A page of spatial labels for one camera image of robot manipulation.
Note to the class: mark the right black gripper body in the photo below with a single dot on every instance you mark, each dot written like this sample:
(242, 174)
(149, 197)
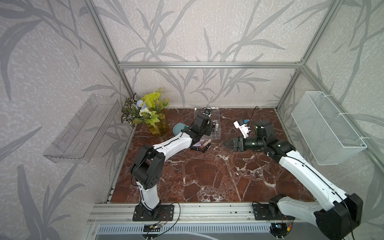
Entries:
(250, 143)

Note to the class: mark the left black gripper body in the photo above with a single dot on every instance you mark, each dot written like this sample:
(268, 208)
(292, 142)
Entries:
(207, 131)

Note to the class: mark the rose gold lipstick tube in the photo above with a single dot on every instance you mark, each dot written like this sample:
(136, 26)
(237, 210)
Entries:
(205, 143)

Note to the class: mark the black lipstick tube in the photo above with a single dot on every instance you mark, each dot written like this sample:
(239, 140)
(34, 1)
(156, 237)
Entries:
(203, 150)

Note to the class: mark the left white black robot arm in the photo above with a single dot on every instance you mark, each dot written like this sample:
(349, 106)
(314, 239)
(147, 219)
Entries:
(147, 167)

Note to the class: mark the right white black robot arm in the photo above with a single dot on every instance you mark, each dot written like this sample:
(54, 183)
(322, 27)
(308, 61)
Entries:
(334, 212)

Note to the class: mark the clear acrylic lipstick organizer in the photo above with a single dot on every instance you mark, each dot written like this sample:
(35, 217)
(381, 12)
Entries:
(216, 130)

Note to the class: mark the teal toy shovel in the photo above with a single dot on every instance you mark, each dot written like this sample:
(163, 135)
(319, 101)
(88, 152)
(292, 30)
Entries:
(178, 128)

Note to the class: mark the artificial flowers in yellow vase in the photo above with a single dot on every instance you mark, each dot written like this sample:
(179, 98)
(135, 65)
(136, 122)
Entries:
(150, 110)

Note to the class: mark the right electronics board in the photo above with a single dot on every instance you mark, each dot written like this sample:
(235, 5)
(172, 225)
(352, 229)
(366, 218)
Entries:
(280, 231)

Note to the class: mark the electronics board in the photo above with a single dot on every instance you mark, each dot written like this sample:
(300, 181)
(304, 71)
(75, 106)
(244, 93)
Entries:
(152, 228)
(280, 231)

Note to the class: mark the left electronics board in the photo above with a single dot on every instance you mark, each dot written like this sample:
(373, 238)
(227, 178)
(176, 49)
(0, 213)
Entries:
(152, 228)

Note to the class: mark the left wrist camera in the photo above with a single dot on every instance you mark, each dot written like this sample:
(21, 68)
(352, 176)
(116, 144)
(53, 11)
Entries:
(208, 111)

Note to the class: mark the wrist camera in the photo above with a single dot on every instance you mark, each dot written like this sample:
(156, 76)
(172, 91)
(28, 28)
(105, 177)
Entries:
(242, 125)
(208, 111)

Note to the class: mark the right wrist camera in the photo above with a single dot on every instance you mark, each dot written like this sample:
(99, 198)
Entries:
(242, 125)

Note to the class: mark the white wire mesh basket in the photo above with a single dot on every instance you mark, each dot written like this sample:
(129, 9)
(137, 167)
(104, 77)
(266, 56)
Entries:
(330, 137)

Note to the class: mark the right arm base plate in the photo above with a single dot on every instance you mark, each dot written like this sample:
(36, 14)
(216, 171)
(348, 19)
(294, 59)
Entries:
(270, 210)

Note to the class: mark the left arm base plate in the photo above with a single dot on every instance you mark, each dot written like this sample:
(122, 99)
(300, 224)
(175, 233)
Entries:
(160, 213)

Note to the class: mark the clear plastic wall shelf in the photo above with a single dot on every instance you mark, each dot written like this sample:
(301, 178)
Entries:
(79, 140)

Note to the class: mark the aluminium front rail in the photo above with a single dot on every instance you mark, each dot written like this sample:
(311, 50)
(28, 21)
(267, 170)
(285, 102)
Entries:
(236, 212)

